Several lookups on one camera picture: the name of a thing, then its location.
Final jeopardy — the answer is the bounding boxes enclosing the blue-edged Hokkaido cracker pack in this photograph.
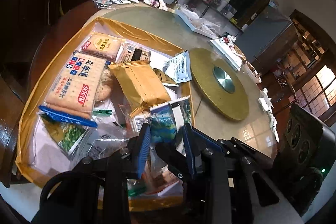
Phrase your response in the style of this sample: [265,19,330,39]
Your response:
[39,51,108,128]

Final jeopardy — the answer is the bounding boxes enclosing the round crackers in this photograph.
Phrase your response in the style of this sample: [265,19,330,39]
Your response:
[95,68,114,102]

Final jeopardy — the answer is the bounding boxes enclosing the gold lazy susan base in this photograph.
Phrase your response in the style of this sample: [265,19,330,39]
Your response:
[189,48,249,121]

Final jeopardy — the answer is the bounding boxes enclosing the white flat box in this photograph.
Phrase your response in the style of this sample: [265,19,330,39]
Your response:
[210,38,242,72]

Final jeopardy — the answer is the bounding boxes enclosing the grey cabinet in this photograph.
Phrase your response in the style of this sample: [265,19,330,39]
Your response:
[235,6,298,73]

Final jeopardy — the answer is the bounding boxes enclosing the plain orange foil packet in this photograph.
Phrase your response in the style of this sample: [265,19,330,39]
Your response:
[108,60,171,118]

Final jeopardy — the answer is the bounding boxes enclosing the dark clear snack bag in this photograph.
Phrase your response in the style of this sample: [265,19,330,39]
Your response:
[76,127,129,161]

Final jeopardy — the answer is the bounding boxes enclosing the blue green landscape snack bag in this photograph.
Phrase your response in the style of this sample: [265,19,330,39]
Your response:
[150,96,193,144]

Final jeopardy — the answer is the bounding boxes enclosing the white tray with plastic bags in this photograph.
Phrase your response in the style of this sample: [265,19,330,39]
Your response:
[175,5,221,39]

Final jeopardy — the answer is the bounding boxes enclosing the orange cracker pack with barcode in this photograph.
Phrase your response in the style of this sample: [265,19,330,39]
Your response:
[127,161,183,198]

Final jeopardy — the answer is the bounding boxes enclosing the green snack packet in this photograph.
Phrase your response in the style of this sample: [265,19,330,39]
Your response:
[40,114,86,157]

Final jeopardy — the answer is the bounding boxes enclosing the yellow-label cracker pack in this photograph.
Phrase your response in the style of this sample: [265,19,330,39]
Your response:
[80,32,126,62]

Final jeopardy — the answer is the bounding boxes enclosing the brushed metal turntable disc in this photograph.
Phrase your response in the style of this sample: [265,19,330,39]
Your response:
[213,67,235,94]

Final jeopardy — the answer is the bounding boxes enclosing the silver white foil sachet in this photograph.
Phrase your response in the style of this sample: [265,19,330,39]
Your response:
[162,51,192,84]

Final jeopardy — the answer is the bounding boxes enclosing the orange-edged cracker pack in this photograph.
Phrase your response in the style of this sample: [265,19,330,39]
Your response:
[116,43,151,63]

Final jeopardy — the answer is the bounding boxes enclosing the yellow-taped white cardboard tray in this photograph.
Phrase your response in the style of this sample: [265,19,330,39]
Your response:
[15,16,197,213]

